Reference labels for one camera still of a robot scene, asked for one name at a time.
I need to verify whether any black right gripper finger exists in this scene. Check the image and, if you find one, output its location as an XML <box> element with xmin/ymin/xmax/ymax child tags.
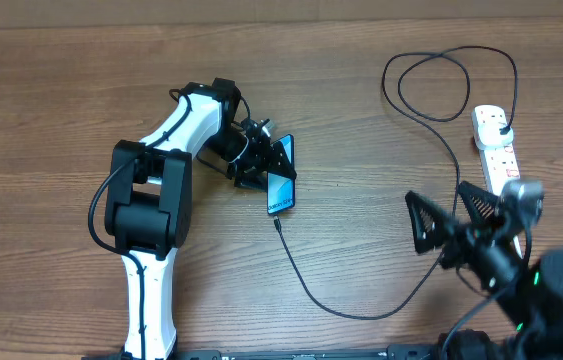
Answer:
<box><xmin>405</xmin><ymin>191</ymin><xmax>456</xmax><ymax>254</ymax></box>
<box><xmin>458</xmin><ymin>181</ymin><xmax>501</xmax><ymax>228</ymax></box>

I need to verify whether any white power strip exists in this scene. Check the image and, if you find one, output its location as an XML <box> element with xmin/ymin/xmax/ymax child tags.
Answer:
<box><xmin>471</xmin><ymin>105</ymin><xmax>520</xmax><ymax>195</ymax></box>

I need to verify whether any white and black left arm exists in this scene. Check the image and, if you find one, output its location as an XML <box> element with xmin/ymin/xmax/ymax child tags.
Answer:
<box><xmin>94</xmin><ymin>78</ymin><xmax>297</xmax><ymax>359</ymax></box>

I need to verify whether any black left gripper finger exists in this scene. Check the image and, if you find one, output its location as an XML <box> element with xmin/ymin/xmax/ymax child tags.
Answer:
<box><xmin>267</xmin><ymin>140</ymin><xmax>297</xmax><ymax>180</ymax></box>
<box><xmin>234</xmin><ymin>169</ymin><xmax>268</xmax><ymax>191</ymax></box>

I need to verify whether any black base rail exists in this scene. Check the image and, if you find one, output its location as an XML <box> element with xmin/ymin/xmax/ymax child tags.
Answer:
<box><xmin>80</xmin><ymin>342</ymin><xmax>442</xmax><ymax>360</ymax></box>

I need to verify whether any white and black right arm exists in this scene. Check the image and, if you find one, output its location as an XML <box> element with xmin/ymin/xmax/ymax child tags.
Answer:
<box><xmin>405</xmin><ymin>179</ymin><xmax>563</xmax><ymax>359</ymax></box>

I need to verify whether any white charger plug adapter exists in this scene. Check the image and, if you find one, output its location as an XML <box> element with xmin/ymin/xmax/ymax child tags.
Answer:
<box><xmin>474</xmin><ymin>123</ymin><xmax>514</xmax><ymax>151</ymax></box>

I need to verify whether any Galaxy S24+ smartphone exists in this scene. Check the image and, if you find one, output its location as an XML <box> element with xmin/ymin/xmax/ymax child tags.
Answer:
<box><xmin>267</xmin><ymin>134</ymin><xmax>296</xmax><ymax>215</ymax></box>

